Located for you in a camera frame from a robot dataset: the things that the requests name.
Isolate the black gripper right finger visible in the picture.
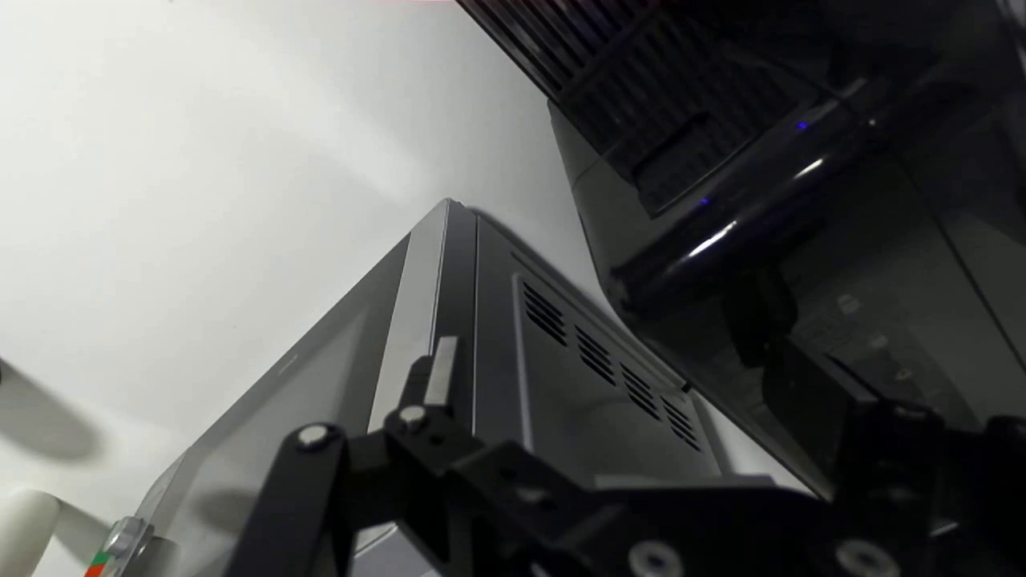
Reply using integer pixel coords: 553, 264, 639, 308
763, 337, 1026, 577

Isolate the black coffee maker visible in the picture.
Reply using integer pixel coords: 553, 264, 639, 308
455, 0, 1026, 507

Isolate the silver microwave oven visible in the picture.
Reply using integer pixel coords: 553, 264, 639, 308
132, 196, 822, 577

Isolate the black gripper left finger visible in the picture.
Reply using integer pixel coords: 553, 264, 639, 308
221, 333, 602, 577

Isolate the green block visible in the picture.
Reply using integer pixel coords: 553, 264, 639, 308
94, 525, 126, 565

